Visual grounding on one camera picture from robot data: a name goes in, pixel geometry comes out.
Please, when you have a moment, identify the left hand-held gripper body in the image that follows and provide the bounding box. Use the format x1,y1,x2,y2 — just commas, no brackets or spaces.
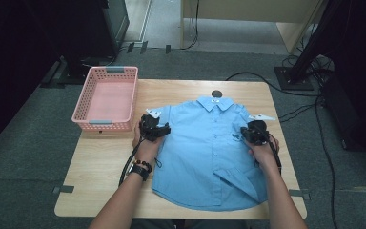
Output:
139,108,166,143

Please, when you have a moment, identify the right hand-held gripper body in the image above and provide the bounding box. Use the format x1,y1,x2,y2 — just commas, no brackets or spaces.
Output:
247,113,276,147

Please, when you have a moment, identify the blue short-sleeved shirt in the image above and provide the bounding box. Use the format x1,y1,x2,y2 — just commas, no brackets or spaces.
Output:
151,95,270,212

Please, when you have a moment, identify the person's left hand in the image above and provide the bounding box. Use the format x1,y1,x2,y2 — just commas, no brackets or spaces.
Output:
132,121,165,165

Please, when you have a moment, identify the person's right hand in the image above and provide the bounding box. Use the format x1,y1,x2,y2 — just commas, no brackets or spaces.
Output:
247,135,281,170

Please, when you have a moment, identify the black wristwatch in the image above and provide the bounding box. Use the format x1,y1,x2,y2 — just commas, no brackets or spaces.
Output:
128,164,150,182

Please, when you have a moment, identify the pink plastic basket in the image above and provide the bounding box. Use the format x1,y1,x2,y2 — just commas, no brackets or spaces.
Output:
71,65,139,134

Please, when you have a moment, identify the grey tape strip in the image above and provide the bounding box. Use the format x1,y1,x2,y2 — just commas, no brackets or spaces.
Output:
288,189,312,201
52,185,75,195

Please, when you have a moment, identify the black stand with base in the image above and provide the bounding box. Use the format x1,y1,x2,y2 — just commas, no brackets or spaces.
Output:
273,0,347,92

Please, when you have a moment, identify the black cabinet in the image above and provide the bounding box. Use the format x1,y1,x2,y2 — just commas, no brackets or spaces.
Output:
66,0,131,65

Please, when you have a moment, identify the light wooden desk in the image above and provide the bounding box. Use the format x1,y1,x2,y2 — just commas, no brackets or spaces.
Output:
180,0,327,54

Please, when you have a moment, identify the right hand-held gripper cable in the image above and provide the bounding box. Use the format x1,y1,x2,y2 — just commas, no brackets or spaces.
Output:
266,132,283,176

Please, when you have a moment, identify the hand-held gripper cable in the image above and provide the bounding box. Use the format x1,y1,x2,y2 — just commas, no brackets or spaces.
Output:
118,136,146,187
266,132,283,176

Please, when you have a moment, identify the dark bead bracelet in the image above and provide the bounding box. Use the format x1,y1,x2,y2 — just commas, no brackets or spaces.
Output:
133,158,153,174

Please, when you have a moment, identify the left hand-held gripper cable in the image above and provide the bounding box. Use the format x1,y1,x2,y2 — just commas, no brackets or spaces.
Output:
118,136,146,187

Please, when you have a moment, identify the long black floor cable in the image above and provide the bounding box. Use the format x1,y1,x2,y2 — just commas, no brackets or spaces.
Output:
313,94,337,229

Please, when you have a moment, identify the black hanging cable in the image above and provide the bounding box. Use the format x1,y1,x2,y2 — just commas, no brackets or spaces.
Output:
180,0,201,51

